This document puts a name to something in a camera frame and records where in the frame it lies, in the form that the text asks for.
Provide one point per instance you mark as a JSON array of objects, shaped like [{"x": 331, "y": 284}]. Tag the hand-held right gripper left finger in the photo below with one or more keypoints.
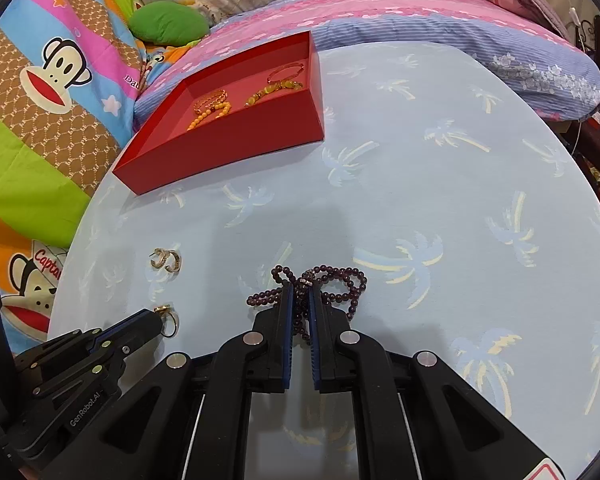
[{"x": 286, "y": 330}]

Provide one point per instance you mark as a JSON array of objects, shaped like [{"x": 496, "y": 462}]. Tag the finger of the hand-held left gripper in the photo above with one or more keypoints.
[
  {"x": 140, "y": 337},
  {"x": 130, "y": 321}
]

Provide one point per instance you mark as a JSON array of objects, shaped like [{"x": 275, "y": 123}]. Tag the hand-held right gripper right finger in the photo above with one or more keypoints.
[{"x": 316, "y": 330}]

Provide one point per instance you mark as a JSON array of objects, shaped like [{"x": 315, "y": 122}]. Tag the gold hoop earring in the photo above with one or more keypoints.
[
  {"x": 172, "y": 262},
  {"x": 164, "y": 308}
]

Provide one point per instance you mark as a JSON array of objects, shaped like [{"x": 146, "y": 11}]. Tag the red cardboard box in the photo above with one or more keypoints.
[{"x": 230, "y": 150}]

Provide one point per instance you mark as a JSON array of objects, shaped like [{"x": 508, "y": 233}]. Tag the gold leaf bangle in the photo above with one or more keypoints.
[{"x": 219, "y": 94}]

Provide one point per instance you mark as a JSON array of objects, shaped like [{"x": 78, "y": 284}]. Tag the thin gold bangle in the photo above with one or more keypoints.
[{"x": 286, "y": 67}]

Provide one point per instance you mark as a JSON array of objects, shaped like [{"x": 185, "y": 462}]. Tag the palm print light blue tablecloth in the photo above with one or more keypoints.
[{"x": 405, "y": 185}]

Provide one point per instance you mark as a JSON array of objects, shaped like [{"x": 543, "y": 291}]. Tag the cartoon monkey blanket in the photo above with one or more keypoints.
[{"x": 40, "y": 110}]

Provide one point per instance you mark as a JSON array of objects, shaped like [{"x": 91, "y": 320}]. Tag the green pillow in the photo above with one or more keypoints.
[{"x": 167, "y": 22}]

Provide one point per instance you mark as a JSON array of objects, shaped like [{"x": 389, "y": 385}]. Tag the pink and purple pillow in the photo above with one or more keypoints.
[{"x": 430, "y": 20}]

